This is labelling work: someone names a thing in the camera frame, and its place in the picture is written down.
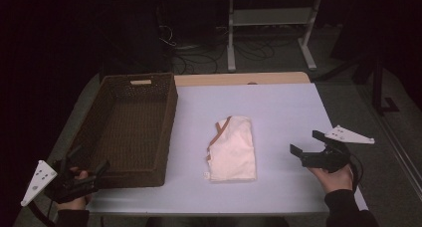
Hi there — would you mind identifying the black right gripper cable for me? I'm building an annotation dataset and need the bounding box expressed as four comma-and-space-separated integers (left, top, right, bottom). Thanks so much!
348, 152, 365, 193

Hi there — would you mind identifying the black metal stand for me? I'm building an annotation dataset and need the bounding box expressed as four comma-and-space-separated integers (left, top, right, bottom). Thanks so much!
370, 53, 401, 117

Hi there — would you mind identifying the white metal desk frame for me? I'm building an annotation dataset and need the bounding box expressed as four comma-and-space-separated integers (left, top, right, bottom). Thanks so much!
226, 0, 323, 73

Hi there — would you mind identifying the cream garment brown trim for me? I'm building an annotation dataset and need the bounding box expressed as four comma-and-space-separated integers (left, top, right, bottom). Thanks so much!
203, 114, 259, 183

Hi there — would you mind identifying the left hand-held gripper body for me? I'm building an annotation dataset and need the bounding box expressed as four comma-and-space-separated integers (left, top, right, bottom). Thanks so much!
20, 157, 101, 207

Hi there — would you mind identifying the person's right hand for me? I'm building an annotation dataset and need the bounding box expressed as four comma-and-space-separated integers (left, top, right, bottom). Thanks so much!
307, 164, 354, 195

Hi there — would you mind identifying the brown woven basket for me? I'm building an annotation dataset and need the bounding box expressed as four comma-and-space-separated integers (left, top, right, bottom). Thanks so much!
67, 72, 179, 190

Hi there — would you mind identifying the person's left hand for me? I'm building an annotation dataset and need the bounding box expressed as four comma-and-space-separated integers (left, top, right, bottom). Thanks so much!
54, 166, 95, 212

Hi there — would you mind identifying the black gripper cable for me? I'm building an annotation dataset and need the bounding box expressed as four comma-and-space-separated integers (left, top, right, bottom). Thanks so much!
348, 152, 365, 193
27, 200, 57, 227

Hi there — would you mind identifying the tangle of black floor cables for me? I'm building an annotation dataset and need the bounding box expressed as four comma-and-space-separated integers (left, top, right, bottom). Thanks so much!
158, 23, 277, 76

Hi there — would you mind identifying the pale lilac table mat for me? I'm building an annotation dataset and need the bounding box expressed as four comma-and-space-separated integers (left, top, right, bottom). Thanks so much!
85, 83, 369, 216

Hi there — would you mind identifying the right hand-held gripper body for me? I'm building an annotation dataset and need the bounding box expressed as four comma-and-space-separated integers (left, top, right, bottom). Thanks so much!
300, 124, 376, 174

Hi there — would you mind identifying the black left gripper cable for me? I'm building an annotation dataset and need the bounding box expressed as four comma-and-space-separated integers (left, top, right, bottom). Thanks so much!
27, 200, 57, 227

